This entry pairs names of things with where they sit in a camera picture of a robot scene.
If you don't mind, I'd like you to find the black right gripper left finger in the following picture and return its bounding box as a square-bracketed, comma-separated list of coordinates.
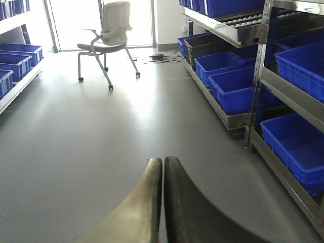
[75, 158, 163, 242]

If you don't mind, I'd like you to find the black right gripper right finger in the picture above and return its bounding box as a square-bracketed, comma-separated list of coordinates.
[164, 156, 266, 242]

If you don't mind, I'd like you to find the steel shelf rack right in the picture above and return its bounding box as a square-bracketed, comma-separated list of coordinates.
[180, 1, 323, 242]

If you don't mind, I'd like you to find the left shelf blue bin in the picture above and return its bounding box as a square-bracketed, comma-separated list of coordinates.
[1, 43, 43, 67]
[1, 53, 31, 82]

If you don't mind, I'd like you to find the blue bin on shelf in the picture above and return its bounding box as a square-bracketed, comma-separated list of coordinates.
[194, 51, 256, 89]
[208, 66, 255, 115]

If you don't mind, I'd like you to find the gray office chair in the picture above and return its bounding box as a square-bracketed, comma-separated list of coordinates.
[77, 1, 140, 91]

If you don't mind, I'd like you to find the blue bin lower shelf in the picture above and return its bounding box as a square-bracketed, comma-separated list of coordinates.
[260, 113, 323, 196]

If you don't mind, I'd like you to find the black plastic bin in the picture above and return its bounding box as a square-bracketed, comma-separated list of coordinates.
[184, 34, 235, 71]

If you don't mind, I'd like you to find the blue bin middle shelf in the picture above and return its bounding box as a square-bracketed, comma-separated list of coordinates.
[275, 40, 323, 102]

